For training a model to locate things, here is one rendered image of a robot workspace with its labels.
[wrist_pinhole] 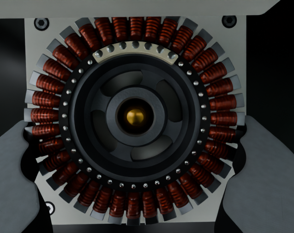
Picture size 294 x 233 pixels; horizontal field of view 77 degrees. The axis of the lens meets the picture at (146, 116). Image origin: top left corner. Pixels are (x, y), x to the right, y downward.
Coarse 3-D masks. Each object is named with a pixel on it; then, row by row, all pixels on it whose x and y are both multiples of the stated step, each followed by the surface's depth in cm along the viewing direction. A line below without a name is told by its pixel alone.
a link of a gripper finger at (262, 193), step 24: (240, 144) 8; (264, 144) 8; (240, 168) 8; (264, 168) 7; (288, 168) 7; (240, 192) 6; (264, 192) 6; (288, 192) 6; (240, 216) 5; (264, 216) 5; (288, 216) 5
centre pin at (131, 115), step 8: (128, 104) 11; (136, 104) 10; (144, 104) 11; (120, 112) 11; (128, 112) 10; (136, 112) 10; (144, 112) 10; (120, 120) 11; (128, 120) 10; (136, 120) 10; (144, 120) 10; (128, 128) 11; (136, 128) 10; (144, 128) 11
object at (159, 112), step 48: (48, 48) 9; (96, 48) 9; (144, 48) 9; (192, 48) 9; (48, 96) 9; (96, 96) 11; (144, 96) 10; (192, 96) 9; (240, 96) 9; (48, 144) 9; (96, 144) 11; (144, 144) 10; (192, 144) 10; (96, 192) 9; (144, 192) 9; (192, 192) 9
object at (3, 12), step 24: (0, 0) 3; (24, 0) 3; (48, 0) 3; (72, 0) 3; (96, 0) 3; (120, 0) 3; (144, 0) 3; (168, 0) 3; (192, 0) 3; (216, 0) 3; (240, 0) 3; (264, 0) 3
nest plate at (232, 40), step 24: (24, 24) 13; (48, 24) 12; (72, 24) 12; (216, 24) 13; (240, 24) 13; (240, 48) 13; (240, 72) 13; (168, 96) 13; (96, 120) 13; (168, 144) 13; (48, 192) 13; (216, 192) 13; (72, 216) 13; (192, 216) 13; (216, 216) 13
